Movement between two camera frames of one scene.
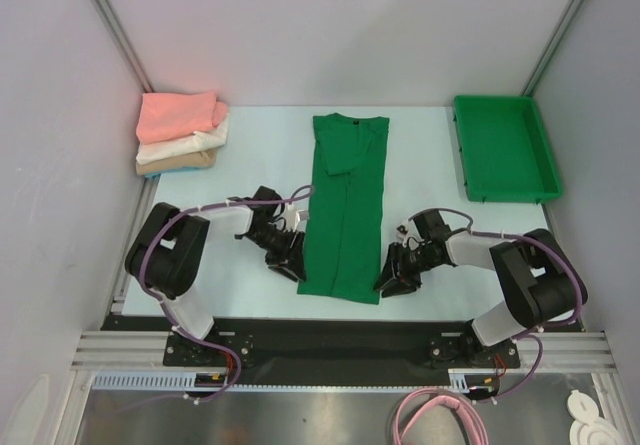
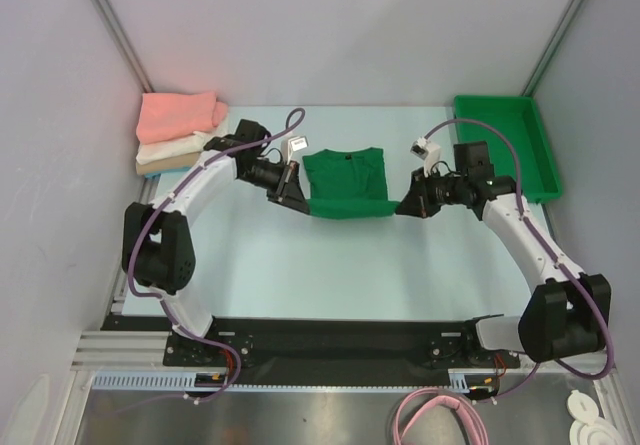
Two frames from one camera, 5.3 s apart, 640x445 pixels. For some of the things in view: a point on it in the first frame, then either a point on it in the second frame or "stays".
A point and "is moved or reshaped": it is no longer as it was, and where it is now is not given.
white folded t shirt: (195, 141) stays
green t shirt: (344, 244) is moved or reshaped
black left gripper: (289, 261) to (287, 190)
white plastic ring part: (596, 433) stays
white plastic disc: (582, 406) stays
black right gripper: (398, 266) to (419, 193)
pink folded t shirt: (166, 115) stays
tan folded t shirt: (201, 159) stays
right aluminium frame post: (562, 29) stays
